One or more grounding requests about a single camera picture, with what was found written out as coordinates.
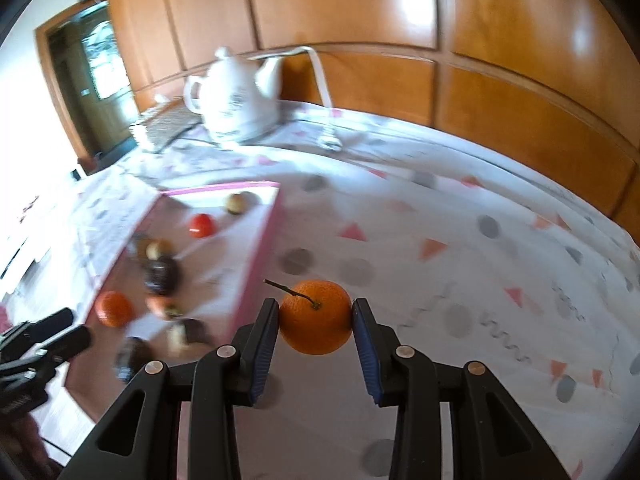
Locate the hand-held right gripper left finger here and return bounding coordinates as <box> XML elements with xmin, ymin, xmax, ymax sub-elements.
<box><xmin>59</xmin><ymin>298</ymin><xmax>281</xmax><ymax>480</ymax></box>

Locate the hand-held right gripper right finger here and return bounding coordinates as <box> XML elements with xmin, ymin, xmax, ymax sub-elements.
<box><xmin>351</xmin><ymin>298</ymin><xmax>572</xmax><ymax>480</ymax></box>

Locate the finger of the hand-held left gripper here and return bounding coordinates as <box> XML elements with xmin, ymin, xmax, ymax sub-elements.
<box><xmin>30</xmin><ymin>325</ymin><xmax>93</xmax><ymax>376</ymax></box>
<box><xmin>19</xmin><ymin>307</ymin><xmax>76</xmax><ymax>344</ymax></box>

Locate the round orange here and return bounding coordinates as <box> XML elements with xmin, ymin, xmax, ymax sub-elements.
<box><xmin>95</xmin><ymin>290</ymin><xmax>135</xmax><ymax>329</ymax></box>

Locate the orange with long stem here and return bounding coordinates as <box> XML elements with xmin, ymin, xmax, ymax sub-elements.
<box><xmin>263</xmin><ymin>279</ymin><xmax>354</xmax><ymax>356</ymax></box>

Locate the pink shallow tray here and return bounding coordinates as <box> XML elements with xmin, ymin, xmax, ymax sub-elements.
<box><xmin>64</xmin><ymin>180</ymin><xmax>285</xmax><ymax>423</ymax></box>

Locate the orange carrot piece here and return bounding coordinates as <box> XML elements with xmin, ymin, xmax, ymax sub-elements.
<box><xmin>145</xmin><ymin>294</ymin><xmax>185</xmax><ymax>321</ymax></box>

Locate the dark passion fruit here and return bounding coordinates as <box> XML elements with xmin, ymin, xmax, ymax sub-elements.
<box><xmin>142</xmin><ymin>256</ymin><xmax>182</xmax><ymax>296</ymax></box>

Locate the small red tomato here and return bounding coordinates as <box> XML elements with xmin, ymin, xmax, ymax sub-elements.
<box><xmin>188</xmin><ymin>213</ymin><xmax>217</xmax><ymax>239</ymax></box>

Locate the white patterned tablecloth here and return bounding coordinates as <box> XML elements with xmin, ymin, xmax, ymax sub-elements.
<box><xmin>0</xmin><ymin>100</ymin><xmax>640</xmax><ymax>480</ymax></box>

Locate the silver kettle base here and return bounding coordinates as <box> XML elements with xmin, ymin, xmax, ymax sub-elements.
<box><xmin>207</xmin><ymin>122</ymin><xmax>273</xmax><ymax>147</ymax></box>

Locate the ornate silver tissue box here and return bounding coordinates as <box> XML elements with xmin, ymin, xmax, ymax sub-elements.
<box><xmin>129</xmin><ymin>94</ymin><xmax>201</xmax><ymax>153</ymax></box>

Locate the white ceramic electric kettle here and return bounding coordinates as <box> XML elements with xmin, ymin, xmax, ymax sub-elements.
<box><xmin>183</xmin><ymin>46</ymin><xmax>285</xmax><ymax>143</ymax></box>

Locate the wooden door with glass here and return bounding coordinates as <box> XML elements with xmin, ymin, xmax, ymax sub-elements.
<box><xmin>35</xmin><ymin>0</ymin><xmax>138</xmax><ymax>176</ymax></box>

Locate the thin black cable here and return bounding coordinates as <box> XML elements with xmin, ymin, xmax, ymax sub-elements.
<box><xmin>42</xmin><ymin>437</ymin><xmax>76</xmax><ymax>461</ymax></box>

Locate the white power cord with plug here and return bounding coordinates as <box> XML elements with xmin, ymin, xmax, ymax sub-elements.
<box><xmin>280</xmin><ymin>45</ymin><xmax>346</xmax><ymax>153</ymax></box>

